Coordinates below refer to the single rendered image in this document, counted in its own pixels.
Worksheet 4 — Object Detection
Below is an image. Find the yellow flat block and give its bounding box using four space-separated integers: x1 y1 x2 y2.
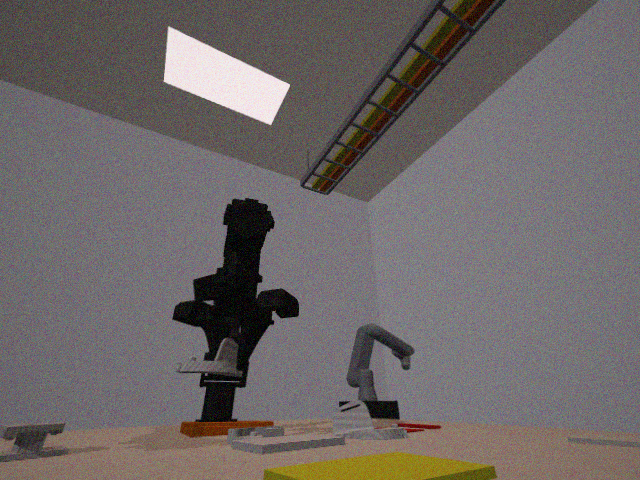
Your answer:
263 452 497 480

